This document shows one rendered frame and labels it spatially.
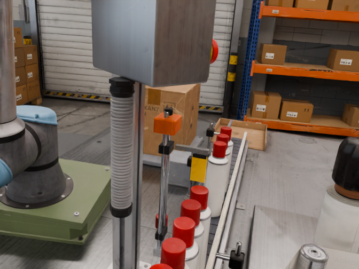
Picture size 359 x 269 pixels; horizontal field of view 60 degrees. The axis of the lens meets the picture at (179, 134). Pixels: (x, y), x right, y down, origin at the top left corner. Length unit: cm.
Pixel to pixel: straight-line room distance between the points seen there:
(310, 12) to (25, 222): 394
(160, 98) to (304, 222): 65
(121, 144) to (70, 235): 44
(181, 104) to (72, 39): 430
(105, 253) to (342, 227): 52
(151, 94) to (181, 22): 81
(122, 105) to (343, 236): 50
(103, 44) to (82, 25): 480
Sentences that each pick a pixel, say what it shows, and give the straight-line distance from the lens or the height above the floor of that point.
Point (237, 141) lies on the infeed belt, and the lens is 142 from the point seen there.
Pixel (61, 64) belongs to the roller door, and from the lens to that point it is 549.
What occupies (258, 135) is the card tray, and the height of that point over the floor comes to 83.
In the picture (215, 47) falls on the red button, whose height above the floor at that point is 133.
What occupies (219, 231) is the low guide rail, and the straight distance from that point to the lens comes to 76.
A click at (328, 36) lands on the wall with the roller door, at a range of 528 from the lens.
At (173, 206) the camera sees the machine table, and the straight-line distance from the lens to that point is 98.
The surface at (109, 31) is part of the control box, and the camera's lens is 46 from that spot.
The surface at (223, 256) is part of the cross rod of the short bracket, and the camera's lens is 71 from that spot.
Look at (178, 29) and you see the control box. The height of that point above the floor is 135.
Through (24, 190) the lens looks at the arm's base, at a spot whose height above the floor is 94.
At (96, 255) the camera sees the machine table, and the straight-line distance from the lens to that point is 82.
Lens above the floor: 136
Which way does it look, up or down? 20 degrees down
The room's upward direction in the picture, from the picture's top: 4 degrees clockwise
